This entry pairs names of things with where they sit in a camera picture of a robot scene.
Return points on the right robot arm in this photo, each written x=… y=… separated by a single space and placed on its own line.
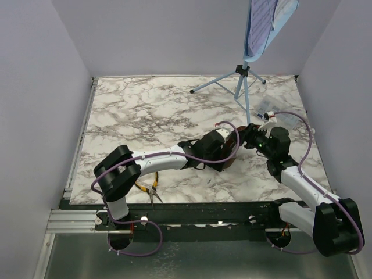
x=332 y=222

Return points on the brown wooden metronome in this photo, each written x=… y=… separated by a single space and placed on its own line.
x=227 y=149

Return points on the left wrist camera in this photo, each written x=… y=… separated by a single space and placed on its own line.
x=224 y=132

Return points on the yellow handled needle-nose pliers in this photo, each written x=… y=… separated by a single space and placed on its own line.
x=152 y=191

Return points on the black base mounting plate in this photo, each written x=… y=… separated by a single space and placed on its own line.
x=185 y=222

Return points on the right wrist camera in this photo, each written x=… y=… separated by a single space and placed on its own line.
x=270 y=121

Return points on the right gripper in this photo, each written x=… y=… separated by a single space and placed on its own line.
x=250 y=135

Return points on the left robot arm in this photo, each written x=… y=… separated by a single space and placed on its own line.
x=119 y=171

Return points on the light blue music stand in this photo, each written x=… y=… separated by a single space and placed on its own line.
x=241 y=94

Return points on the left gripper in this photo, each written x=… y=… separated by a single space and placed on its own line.
x=224 y=155

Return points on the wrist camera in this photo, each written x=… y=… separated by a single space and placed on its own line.
x=224 y=132
x=270 y=121

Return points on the sheet music page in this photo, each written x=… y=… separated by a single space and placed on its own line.
x=260 y=24
x=283 y=6

